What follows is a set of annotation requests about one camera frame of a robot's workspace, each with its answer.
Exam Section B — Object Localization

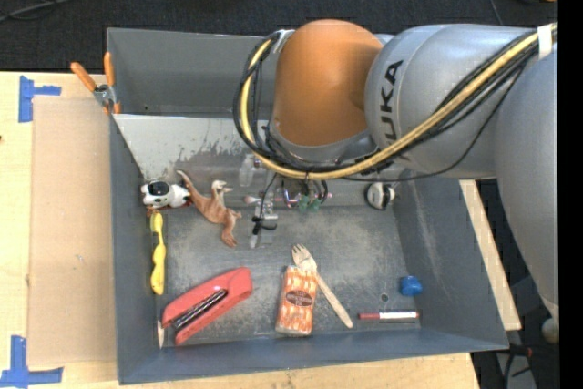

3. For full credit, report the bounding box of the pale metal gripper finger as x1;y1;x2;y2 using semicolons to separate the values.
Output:
248;200;264;250
262;200;280;245

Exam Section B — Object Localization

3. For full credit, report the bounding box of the clear small bottle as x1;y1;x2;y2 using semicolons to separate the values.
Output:
239;153;259;189

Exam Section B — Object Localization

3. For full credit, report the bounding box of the brown toy dinosaur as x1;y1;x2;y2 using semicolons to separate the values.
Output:
176;169;243;249

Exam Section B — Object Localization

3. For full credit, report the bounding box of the pale wooden fork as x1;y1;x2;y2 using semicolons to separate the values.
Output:
291;243;354;330

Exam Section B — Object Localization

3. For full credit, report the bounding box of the orange patterned packet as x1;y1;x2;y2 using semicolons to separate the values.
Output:
274;264;319;337

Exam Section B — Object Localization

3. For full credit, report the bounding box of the red stapler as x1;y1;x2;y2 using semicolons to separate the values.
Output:
160;266;254;347

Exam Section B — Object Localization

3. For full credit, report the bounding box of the grey metal bin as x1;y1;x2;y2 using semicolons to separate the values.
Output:
105;27;510;385

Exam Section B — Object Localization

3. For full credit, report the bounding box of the yellow toothbrush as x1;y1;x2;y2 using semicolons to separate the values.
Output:
149;211;168;296

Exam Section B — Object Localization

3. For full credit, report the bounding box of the white and black toy dog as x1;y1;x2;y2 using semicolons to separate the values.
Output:
139;179;192;210

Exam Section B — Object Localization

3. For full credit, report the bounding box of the blue cap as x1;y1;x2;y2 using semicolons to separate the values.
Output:
399;274;424;298

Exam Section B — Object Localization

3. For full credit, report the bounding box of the red and white marker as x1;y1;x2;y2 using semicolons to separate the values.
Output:
357;310;421;322

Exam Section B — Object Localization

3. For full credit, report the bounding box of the brown cardboard board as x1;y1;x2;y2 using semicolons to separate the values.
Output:
26;97;118;371

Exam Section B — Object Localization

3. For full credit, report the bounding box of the black cylinder on white bracket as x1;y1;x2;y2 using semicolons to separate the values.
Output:
363;181;397;211

